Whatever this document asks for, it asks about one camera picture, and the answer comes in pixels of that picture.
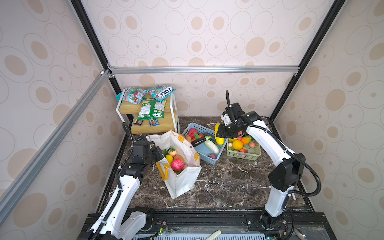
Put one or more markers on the green snack packet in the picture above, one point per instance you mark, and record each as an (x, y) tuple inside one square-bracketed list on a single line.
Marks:
[(151, 109)]

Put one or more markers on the dark purple eggplant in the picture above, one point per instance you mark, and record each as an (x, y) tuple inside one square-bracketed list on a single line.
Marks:
[(199, 141)]

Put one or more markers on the red green candy bag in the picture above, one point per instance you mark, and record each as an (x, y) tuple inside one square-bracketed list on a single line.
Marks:
[(133, 95)]

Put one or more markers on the left slanted aluminium frame bar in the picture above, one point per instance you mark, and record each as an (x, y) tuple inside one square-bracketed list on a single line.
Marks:
[(21, 184)]

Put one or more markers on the white wire wooden shelf rack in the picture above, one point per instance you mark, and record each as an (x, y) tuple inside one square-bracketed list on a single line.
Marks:
[(128, 114)]

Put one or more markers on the small purple onion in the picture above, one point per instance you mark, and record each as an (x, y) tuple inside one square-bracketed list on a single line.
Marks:
[(213, 156)]

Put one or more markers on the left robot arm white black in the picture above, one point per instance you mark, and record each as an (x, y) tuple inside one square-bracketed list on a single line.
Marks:
[(111, 224)]

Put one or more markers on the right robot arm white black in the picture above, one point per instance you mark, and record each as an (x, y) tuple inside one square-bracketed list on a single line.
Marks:
[(289, 166)]

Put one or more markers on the teal Fox's candy bag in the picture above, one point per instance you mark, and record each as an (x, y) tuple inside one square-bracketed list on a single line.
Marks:
[(160, 92)]

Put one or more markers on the small blue red candy packet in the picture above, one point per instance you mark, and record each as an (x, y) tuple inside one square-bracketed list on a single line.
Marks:
[(154, 122)]

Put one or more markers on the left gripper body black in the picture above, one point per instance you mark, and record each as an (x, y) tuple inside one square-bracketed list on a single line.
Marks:
[(153, 155)]

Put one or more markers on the horizontal aluminium frame bar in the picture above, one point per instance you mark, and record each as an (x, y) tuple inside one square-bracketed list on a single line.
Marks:
[(205, 70)]

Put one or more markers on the white grocery bag yellow handles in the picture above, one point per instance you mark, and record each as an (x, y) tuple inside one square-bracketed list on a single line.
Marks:
[(177, 182)]

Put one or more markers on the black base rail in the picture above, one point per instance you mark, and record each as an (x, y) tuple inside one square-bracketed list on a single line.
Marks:
[(236, 224)]

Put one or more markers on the orange fruit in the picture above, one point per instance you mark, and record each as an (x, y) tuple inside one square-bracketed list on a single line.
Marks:
[(179, 157)]

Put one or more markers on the green plastic fruit basket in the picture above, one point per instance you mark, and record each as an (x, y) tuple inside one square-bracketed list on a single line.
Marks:
[(251, 150)]

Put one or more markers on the blue plastic vegetable basket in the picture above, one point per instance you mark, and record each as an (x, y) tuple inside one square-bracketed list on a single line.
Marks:
[(209, 150)]

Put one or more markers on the red bell pepper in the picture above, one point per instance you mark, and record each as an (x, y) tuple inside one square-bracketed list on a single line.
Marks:
[(192, 132)]

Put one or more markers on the green leafy lettuce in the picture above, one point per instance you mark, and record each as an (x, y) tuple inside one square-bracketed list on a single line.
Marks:
[(165, 152)]

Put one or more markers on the pink dragon fruit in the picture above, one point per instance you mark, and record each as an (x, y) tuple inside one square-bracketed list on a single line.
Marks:
[(177, 165)]

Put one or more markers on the red yellow peach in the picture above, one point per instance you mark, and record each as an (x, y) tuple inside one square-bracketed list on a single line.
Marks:
[(172, 152)]

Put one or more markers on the yellow mango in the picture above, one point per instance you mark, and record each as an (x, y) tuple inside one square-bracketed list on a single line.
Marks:
[(219, 141), (170, 159)]

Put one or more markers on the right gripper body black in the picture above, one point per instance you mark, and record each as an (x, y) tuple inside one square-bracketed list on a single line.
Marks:
[(229, 130)]

